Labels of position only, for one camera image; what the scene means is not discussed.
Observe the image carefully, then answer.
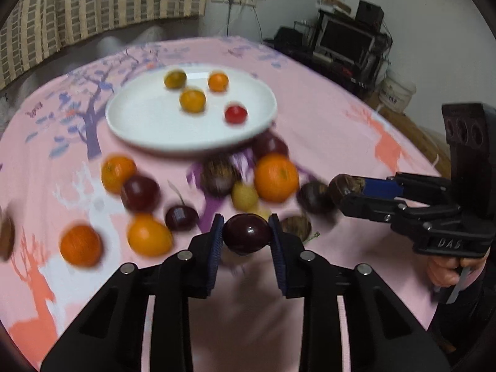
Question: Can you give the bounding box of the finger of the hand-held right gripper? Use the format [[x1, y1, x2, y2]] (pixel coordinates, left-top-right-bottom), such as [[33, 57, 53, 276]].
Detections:
[[340, 194, 462, 241], [362, 171, 462, 208]]

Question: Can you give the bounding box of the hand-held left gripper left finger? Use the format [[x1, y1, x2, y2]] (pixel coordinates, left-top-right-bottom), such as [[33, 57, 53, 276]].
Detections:
[[41, 214, 225, 372]]

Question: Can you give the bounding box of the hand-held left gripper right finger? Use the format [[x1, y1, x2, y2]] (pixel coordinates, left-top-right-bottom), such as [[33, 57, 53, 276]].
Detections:
[[268, 214, 452, 372]]

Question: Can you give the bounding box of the dark red plum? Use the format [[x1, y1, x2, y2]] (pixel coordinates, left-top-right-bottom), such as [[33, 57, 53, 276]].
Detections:
[[222, 213, 272, 256], [253, 132, 289, 161], [120, 175, 161, 214]]

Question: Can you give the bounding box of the dark red cherry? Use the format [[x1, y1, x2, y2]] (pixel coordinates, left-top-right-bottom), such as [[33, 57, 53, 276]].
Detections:
[[165, 180, 199, 232]]

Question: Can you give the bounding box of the large orange tangerine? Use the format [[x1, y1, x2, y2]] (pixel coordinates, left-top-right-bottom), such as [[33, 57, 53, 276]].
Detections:
[[254, 154, 300, 203]]

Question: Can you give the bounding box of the white plate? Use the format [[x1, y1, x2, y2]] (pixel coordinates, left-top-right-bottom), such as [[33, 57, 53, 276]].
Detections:
[[105, 66, 277, 153]]

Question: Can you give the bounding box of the person's right hand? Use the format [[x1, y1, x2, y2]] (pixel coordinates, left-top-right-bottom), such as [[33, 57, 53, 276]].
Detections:
[[426, 254, 485, 291]]

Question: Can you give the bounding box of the pink tree print tablecloth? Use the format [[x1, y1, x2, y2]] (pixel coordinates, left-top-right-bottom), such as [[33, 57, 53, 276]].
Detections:
[[0, 37, 444, 372]]

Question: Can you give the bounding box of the white plastic bucket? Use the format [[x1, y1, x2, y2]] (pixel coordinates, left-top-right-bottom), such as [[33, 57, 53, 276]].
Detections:
[[378, 75, 417, 115]]

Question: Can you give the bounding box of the black monitor stand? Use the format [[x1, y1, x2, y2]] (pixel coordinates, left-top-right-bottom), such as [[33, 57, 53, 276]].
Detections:
[[312, 8, 392, 97]]

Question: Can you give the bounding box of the red cherry tomato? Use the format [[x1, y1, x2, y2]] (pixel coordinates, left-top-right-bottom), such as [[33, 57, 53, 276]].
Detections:
[[225, 103, 248, 125]]

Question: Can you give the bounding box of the black monitor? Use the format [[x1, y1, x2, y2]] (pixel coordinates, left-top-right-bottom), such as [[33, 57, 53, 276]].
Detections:
[[316, 17, 374, 63]]

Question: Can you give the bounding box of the black hat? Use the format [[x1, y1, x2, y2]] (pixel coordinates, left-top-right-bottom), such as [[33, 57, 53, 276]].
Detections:
[[265, 26, 311, 53]]

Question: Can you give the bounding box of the black speaker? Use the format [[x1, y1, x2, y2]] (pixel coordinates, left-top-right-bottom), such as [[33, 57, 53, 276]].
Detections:
[[356, 0, 384, 24]]

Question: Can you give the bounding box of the greenish orange kumquat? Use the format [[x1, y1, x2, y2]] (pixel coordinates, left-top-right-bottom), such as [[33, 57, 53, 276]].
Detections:
[[164, 69, 187, 90]]

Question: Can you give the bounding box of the brown round fruit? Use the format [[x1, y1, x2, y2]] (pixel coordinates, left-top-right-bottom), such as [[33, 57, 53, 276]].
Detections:
[[0, 211, 16, 261]]

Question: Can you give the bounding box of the striped beige curtain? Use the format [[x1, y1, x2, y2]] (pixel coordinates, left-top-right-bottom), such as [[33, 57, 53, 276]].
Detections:
[[0, 0, 212, 90]]

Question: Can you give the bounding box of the white power cable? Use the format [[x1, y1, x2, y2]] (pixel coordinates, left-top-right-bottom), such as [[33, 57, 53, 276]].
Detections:
[[227, 4, 265, 44]]

